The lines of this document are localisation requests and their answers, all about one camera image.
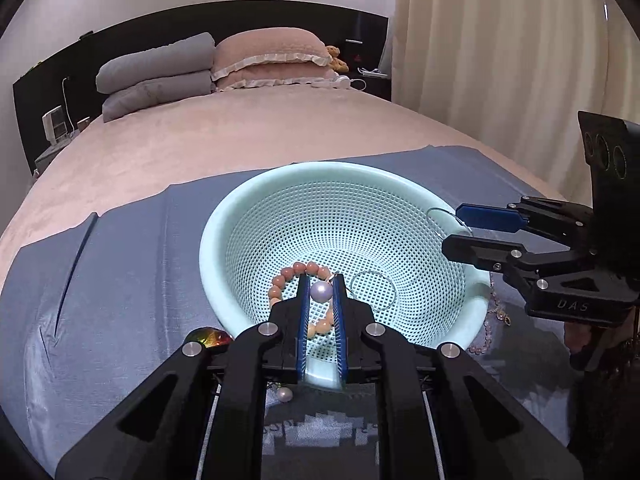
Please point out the white headphones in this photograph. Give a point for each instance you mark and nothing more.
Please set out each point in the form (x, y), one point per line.
(342, 81)

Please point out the person's right hand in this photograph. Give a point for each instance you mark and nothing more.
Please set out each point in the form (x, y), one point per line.
(577, 342)

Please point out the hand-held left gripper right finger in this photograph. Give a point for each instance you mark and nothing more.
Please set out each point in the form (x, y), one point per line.
(340, 327)

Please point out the mint green perforated basket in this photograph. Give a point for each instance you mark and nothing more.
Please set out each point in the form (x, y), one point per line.
(350, 220)

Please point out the brown teddy bear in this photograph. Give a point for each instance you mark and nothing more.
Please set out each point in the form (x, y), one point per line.
(337, 59)

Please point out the grey pillow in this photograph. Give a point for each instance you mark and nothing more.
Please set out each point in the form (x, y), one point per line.
(150, 97)
(155, 60)

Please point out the dark nightstand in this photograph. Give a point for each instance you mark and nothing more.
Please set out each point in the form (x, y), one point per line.
(377, 87)

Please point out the large pearl earring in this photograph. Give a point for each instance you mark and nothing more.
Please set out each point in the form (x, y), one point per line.
(320, 293)

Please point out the blue-grey cloth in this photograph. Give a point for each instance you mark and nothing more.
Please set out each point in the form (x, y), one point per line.
(125, 285)

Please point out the black headboard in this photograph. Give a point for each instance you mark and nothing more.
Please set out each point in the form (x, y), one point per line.
(200, 20)

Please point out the silver hoop earring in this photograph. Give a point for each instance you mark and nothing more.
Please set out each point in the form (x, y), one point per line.
(394, 291)

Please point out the small pearl earring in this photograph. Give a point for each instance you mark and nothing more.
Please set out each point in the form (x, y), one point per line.
(285, 394)

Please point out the pink bed blanket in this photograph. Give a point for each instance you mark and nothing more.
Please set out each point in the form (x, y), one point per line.
(225, 130)

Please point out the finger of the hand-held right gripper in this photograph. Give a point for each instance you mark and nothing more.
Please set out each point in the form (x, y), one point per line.
(475, 250)
(487, 217)

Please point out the cream curtain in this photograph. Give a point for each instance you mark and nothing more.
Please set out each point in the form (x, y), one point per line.
(500, 60)

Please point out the iridescent gem brooch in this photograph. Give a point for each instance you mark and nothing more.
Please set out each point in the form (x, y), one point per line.
(210, 336)

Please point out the white bedside device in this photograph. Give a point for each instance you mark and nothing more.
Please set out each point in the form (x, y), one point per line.
(55, 126)

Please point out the pink ruffled pillow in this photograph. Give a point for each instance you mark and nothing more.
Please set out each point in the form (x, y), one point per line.
(280, 74)
(265, 47)

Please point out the white power strip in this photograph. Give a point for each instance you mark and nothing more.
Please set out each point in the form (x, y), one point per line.
(374, 74)

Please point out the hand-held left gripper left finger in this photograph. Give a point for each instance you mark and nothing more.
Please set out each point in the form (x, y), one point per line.
(302, 327)

